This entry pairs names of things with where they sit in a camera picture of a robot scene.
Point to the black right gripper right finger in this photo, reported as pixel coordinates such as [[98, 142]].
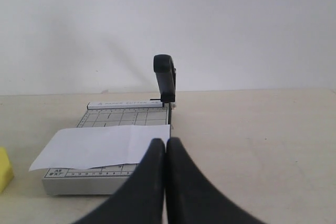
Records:
[[191, 197]]

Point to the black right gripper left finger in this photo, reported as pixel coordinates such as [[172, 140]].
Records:
[[140, 198]]

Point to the white paper sheet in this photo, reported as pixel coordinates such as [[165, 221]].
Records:
[[89, 147]]

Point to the black cutter blade lever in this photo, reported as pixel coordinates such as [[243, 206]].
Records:
[[163, 67]]

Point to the yellow foam cube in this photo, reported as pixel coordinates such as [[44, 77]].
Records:
[[7, 173]]

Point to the grey paper cutter base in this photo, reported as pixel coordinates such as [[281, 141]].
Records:
[[107, 179]]

